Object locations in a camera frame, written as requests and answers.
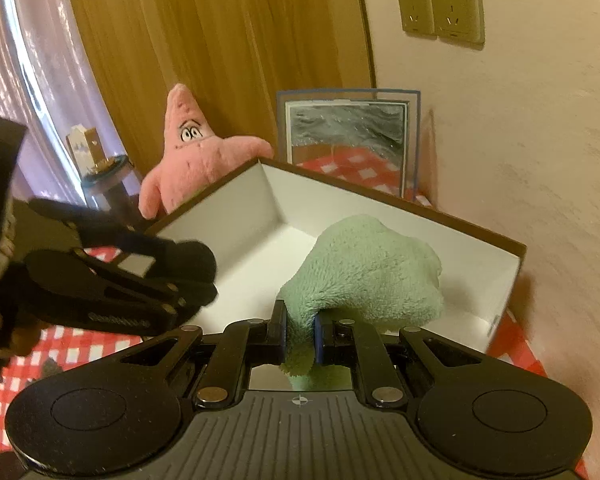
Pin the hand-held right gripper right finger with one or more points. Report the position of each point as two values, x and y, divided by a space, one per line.
321 336

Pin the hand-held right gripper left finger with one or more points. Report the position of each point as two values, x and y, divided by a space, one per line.
280 332

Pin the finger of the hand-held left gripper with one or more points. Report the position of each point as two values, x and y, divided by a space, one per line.
130 300
145 247

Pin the green fleece cloth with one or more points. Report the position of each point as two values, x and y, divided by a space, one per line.
367 270

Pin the brown box with white inside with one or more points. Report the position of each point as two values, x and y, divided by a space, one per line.
250 210

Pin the red checkered tablecloth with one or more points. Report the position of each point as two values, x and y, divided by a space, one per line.
80 347

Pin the pink starfish plush toy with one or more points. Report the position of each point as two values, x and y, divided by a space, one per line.
190 155

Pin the small house ornament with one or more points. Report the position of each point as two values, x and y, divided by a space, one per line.
86 147

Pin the sheer white curtain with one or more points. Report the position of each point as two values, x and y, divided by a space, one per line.
35 70

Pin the wooden panel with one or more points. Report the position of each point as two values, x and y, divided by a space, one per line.
220 45

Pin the clear picture frame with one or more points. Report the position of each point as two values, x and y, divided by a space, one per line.
350 135

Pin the beige wall socket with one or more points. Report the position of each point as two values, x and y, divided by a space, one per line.
416 2
456 5

